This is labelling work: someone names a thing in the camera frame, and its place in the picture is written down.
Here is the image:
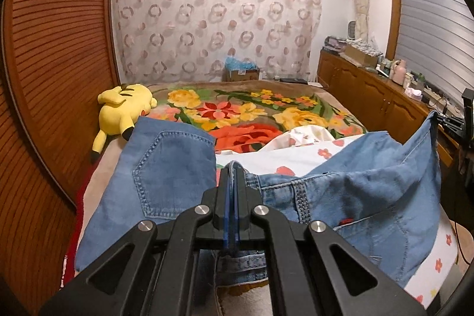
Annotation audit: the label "red printed cloth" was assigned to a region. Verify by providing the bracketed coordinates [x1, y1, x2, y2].
[61, 223, 87, 287]

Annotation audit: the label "window blind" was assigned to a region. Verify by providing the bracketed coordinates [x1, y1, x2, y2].
[393, 0, 474, 109]

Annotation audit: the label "white power strip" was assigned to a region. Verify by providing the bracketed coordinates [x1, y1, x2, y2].
[422, 86, 460, 114]

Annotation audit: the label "cardboard box with blue contents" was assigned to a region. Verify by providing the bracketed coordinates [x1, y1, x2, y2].
[225, 57, 260, 82]

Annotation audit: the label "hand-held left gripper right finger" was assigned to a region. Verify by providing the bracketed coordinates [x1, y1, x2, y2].
[232, 161, 426, 316]

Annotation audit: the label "yellow plush toy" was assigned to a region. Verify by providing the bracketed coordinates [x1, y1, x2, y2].
[91, 84, 158, 163]

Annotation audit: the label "circle patterned curtain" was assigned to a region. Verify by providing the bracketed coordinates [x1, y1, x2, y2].
[112, 0, 323, 83]

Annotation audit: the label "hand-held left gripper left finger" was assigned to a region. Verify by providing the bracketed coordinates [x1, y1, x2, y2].
[39, 161, 232, 316]

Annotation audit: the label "wooden louvered wardrobe door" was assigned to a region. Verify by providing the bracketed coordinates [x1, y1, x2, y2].
[0, 0, 120, 316]

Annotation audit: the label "white strawberry printed blanket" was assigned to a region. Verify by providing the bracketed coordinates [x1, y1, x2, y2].
[215, 125, 460, 306]

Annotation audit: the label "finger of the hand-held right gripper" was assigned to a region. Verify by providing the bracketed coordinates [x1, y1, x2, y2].
[439, 115, 466, 139]

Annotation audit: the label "wooden cabinet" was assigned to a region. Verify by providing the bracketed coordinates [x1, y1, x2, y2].
[318, 49, 463, 169]

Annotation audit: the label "blue denim pants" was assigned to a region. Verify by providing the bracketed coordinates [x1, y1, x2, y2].
[74, 111, 442, 288]

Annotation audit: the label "floral blanket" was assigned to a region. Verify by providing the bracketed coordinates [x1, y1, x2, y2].
[89, 80, 369, 155]

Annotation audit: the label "dark storage box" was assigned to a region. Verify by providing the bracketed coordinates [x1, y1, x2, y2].
[324, 36, 347, 54]

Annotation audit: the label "open cardboard box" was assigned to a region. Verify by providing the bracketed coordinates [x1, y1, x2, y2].
[344, 42, 383, 67]

